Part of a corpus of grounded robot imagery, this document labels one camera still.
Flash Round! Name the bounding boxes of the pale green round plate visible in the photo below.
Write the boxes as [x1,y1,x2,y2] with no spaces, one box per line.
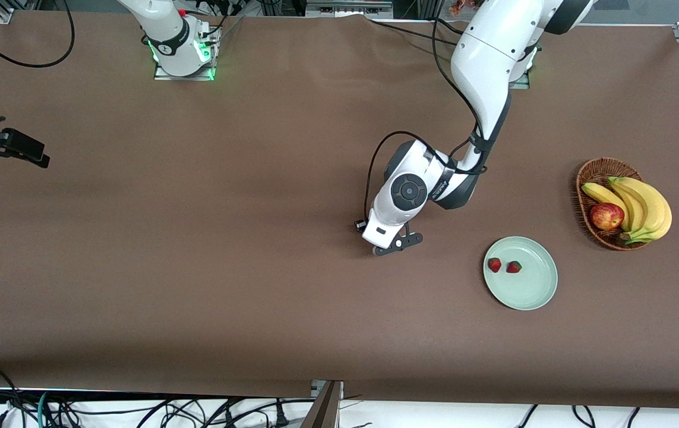
[483,236,558,311]

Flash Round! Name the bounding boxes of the large table cover sheet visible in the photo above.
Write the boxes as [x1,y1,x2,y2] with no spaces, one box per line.
[0,11,679,411]

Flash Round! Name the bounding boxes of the aluminium profile beam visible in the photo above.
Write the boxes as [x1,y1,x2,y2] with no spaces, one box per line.
[301,380,345,428]

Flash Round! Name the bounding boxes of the brown wicker basket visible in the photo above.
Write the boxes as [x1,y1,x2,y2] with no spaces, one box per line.
[576,157,652,251]

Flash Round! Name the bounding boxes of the red apple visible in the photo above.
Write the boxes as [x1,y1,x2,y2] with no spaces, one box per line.
[589,202,625,231]

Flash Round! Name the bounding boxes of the yellow banana bunch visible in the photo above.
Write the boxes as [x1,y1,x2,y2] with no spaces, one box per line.
[581,176,672,245]

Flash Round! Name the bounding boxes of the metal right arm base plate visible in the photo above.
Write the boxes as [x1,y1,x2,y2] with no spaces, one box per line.
[153,62,217,82]

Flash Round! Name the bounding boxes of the thin black cable bundle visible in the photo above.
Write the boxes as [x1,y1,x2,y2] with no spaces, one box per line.
[194,0,245,39]

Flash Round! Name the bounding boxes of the tangled black cables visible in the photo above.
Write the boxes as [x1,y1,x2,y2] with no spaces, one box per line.
[48,395,270,428]

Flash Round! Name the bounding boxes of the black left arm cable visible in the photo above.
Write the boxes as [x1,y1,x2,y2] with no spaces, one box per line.
[355,17,489,232]

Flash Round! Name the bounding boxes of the metal background rail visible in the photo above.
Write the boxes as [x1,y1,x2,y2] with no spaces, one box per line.
[305,0,394,18]

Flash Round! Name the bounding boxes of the long black base cable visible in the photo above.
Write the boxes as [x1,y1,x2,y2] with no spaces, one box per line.
[369,19,460,46]

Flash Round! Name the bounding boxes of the short black base cable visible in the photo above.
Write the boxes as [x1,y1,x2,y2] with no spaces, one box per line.
[434,17,466,36]

